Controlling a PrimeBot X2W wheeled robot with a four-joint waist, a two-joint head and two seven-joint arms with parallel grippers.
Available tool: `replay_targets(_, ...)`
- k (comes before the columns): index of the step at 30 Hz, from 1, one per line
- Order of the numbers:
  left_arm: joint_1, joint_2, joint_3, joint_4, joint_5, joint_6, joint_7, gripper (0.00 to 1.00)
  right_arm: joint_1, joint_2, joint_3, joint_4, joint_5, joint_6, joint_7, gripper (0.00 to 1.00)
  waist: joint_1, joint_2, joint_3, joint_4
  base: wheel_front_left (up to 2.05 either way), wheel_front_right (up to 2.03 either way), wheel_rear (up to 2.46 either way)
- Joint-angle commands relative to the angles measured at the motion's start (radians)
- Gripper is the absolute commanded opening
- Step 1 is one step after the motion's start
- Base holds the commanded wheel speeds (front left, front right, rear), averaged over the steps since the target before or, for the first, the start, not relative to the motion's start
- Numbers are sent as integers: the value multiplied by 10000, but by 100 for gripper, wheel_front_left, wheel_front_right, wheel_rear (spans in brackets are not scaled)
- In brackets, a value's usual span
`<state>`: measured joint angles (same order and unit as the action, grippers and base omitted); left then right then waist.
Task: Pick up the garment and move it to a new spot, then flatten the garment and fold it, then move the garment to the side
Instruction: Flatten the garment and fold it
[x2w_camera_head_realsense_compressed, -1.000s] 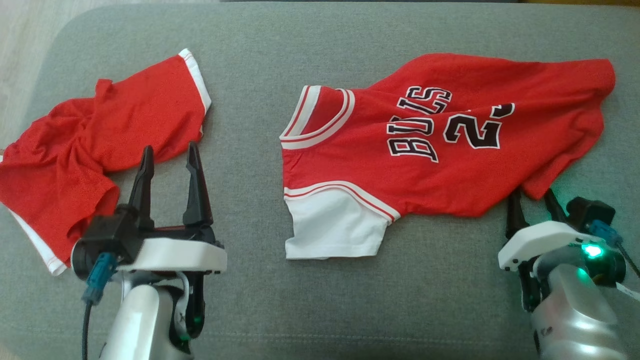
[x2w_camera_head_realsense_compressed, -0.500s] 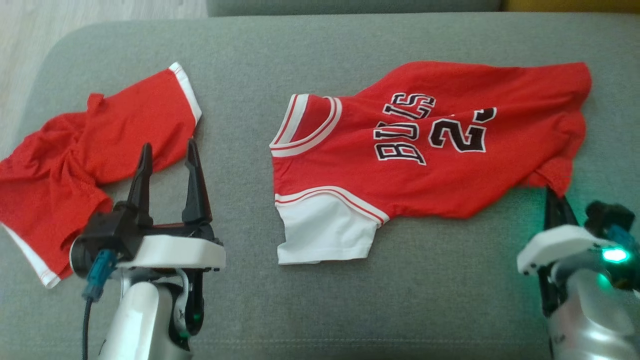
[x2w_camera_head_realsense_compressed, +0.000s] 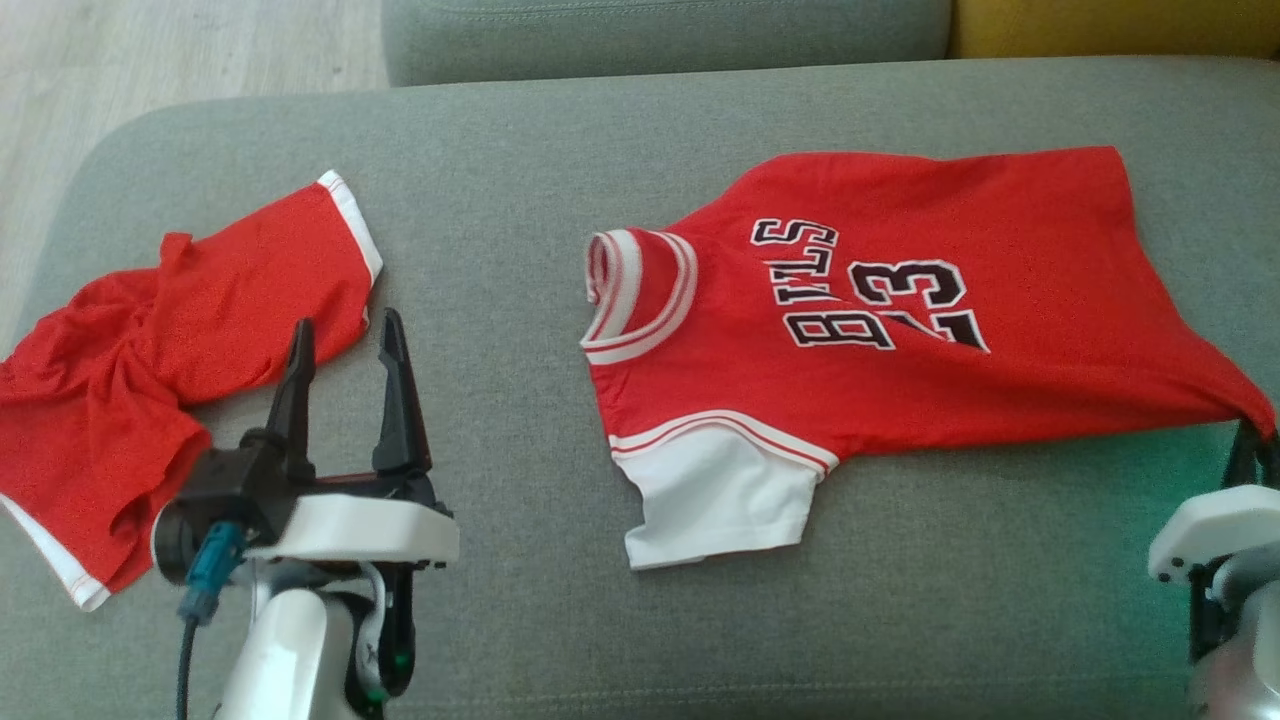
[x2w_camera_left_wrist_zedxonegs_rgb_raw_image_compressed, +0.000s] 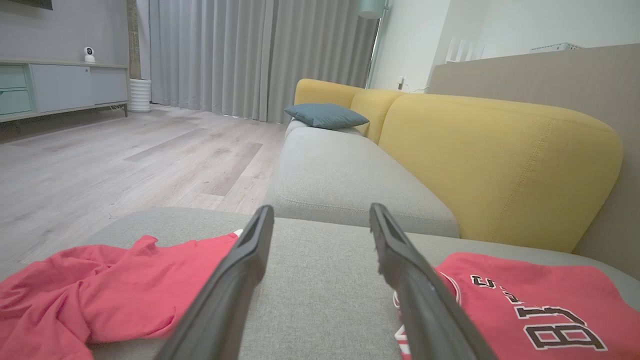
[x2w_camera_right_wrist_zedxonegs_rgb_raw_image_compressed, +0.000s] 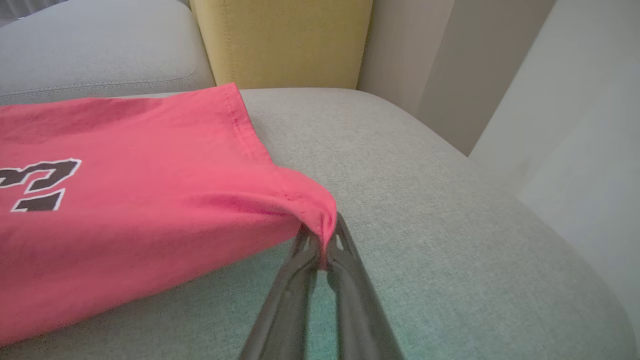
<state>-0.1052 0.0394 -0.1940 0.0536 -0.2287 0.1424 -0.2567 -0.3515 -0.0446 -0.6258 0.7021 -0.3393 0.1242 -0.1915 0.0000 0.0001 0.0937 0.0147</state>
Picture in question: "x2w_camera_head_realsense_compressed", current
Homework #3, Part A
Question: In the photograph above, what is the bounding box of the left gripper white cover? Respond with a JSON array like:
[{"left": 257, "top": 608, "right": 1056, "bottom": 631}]
[{"left": 240, "top": 307, "right": 462, "bottom": 571}]

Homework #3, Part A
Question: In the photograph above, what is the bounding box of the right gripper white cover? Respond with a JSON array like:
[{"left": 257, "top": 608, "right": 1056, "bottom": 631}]
[{"left": 1148, "top": 420, "right": 1280, "bottom": 586}]

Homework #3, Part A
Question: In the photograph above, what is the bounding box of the red shorts white trim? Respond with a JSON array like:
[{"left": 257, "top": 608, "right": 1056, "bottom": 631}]
[{"left": 0, "top": 169, "right": 385, "bottom": 614}]

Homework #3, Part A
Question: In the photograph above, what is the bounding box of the red basketball jersey number 23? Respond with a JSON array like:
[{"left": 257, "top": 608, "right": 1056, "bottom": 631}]
[{"left": 580, "top": 146, "right": 1280, "bottom": 572}]

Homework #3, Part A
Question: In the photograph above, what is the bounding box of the wide grey sofa chaise seat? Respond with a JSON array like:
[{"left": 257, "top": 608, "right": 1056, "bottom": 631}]
[{"left": 0, "top": 55, "right": 1280, "bottom": 720}]

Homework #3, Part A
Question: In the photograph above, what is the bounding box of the yellow sofa back cushion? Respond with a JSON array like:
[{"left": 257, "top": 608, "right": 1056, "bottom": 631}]
[{"left": 950, "top": 0, "right": 1280, "bottom": 60}]

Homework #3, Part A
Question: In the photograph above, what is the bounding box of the grey sofa seat cushion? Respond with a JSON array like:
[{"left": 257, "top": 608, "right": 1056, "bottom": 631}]
[{"left": 380, "top": 0, "right": 953, "bottom": 89}]

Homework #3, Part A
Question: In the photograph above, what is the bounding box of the left black cable teal plug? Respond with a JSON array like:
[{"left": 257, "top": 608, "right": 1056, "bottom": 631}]
[{"left": 176, "top": 522, "right": 247, "bottom": 720}]

